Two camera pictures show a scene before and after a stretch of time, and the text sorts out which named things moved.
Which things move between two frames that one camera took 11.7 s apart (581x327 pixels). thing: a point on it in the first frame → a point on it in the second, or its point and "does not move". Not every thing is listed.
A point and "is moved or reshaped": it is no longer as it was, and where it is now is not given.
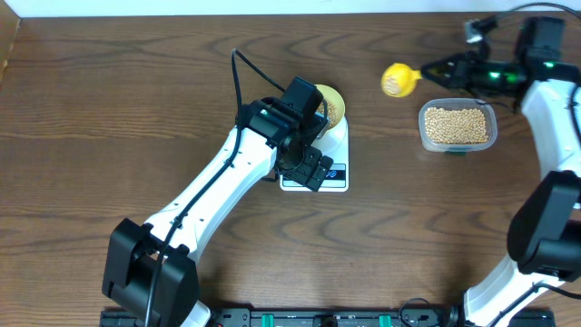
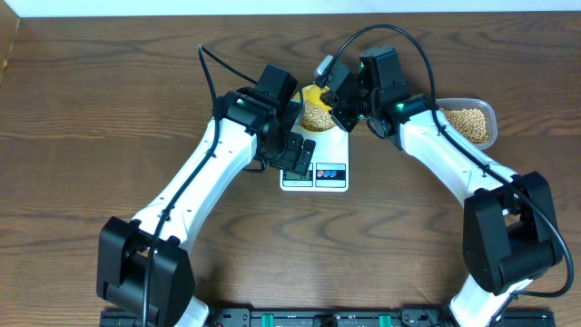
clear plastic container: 452,124 does not move
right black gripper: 457,74 → 339,113
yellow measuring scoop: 398,80 is moved or reshaped
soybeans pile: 464,126 does not move
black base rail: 326,317 does not move
